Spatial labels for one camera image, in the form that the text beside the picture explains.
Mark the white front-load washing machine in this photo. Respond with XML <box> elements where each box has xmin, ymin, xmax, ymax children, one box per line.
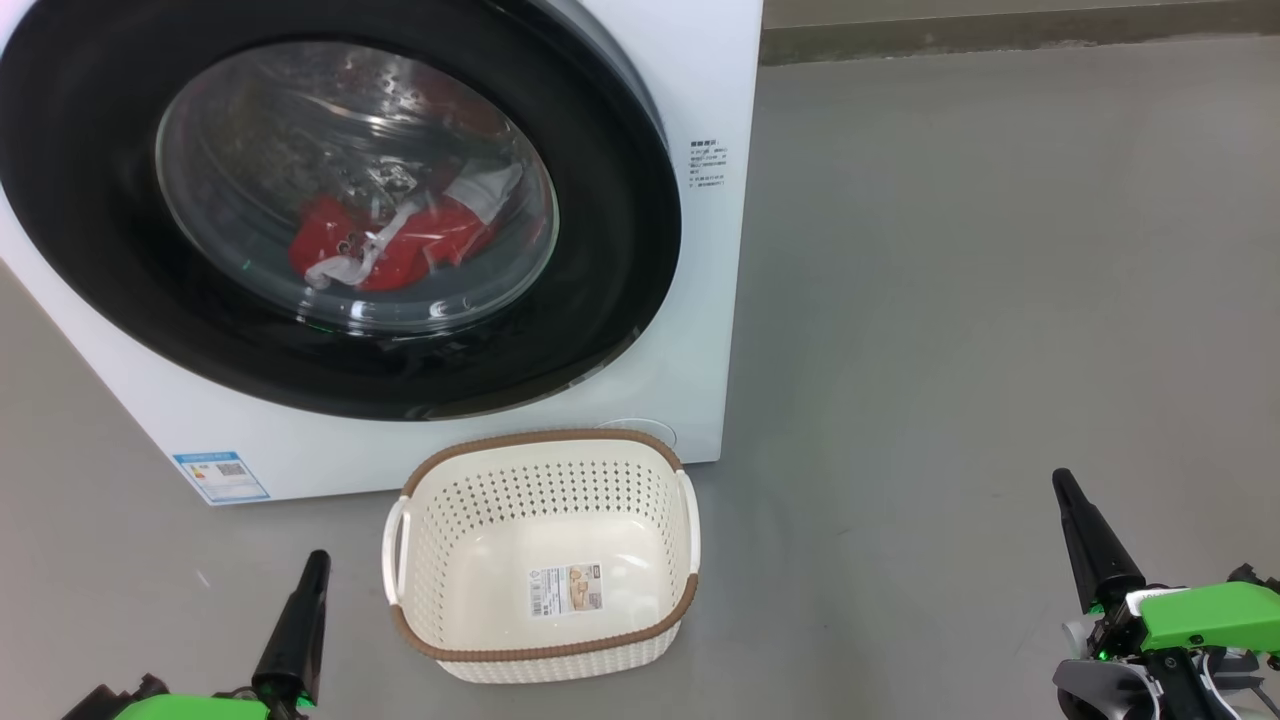
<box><xmin>0</xmin><ymin>0</ymin><xmax>766</xmax><ymax>506</ymax></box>

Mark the cream laundry basket brown rim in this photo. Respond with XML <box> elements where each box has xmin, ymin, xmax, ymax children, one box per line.
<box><xmin>382</xmin><ymin>430</ymin><xmax>701</xmax><ymax>685</ymax></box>

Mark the blue energy label sticker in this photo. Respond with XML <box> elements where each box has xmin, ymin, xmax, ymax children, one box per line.
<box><xmin>172</xmin><ymin>452</ymin><xmax>271</xmax><ymax>504</ymax></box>

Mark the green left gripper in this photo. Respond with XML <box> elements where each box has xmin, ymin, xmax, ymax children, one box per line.
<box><xmin>60</xmin><ymin>549</ymin><xmax>332</xmax><ymax>720</ymax></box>

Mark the grey wall baseboard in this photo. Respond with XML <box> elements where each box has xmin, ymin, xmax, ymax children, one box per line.
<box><xmin>760</xmin><ymin>8</ymin><xmax>1280</xmax><ymax>67</ymax></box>

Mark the round white filter cover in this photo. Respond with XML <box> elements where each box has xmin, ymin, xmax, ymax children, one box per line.
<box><xmin>598</xmin><ymin>418</ymin><xmax>679</xmax><ymax>453</ymax></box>

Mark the red and white jersey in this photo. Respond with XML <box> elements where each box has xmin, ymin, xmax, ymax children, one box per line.
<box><xmin>288</xmin><ymin>160</ymin><xmax>526</xmax><ymax>293</ymax></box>

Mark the paper product label sticker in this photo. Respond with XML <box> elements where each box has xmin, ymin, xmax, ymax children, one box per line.
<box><xmin>528</xmin><ymin>562</ymin><xmax>604</xmax><ymax>618</ymax></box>

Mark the black washer door with glass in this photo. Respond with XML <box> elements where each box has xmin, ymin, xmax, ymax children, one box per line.
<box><xmin>0</xmin><ymin>0</ymin><xmax>683</xmax><ymax>422</ymax></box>

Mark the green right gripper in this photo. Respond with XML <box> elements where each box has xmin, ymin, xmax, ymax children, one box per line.
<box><xmin>1052</xmin><ymin>467</ymin><xmax>1280</xmax><ymax>661</ymax></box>

